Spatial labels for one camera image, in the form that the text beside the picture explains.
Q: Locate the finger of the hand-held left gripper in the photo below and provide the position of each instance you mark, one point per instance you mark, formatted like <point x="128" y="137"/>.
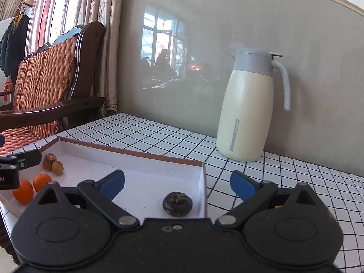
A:
<point x="27" y="158"/>
<point x="2" y="140"/>

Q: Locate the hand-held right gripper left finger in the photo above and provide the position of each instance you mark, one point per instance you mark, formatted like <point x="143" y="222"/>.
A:
<point x="113" y="183"/>

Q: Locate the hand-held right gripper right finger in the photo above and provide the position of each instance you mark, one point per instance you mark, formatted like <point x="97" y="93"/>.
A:
<point x="243" y="184"/>

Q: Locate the large orange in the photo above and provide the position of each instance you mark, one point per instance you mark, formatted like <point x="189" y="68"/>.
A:
<point x="22" y="192"/>

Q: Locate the reddish brown fruit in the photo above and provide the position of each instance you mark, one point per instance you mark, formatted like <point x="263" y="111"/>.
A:
<point x="49" y="162"/>

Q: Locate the small orange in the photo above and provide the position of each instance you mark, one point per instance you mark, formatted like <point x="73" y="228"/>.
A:
<point x="42" y="181"/>

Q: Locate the brown round fruit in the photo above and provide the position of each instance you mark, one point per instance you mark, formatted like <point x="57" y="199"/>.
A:
<point x="57" y="168"/>

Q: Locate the white cardboard box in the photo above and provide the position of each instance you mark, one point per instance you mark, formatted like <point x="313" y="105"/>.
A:
<point x="148" y="176"/>

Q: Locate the dark water chestnut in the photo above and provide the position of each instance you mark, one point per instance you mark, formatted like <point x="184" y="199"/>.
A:
<point x="177" y="204"/>

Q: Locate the red hanging ornament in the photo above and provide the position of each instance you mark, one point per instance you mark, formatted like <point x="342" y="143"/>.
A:
<point x="8" y="91"/>

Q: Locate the orange woven chair cushion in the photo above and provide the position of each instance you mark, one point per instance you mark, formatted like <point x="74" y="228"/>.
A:
<point x="42" y="85"/>

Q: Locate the cream thermos jug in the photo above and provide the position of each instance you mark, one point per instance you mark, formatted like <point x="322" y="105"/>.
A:
<point x="244" y="105"/>

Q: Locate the dark hanging jacket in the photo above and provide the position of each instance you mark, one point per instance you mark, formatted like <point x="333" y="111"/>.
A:
<point x="14" y="45"/>

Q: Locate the dark wooden armchair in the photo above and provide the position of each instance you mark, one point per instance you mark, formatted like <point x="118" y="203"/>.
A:
<point x="85" y="62"/>

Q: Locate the beige curtain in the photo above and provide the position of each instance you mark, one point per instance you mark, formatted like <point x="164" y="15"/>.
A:
<point x="111" y="48"/>

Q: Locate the straw hat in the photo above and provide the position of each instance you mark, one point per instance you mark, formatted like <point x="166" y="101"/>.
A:
<point x="28" y="2"/>

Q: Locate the window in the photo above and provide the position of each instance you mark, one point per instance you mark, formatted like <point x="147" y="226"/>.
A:
<point x="61" y="11"/>

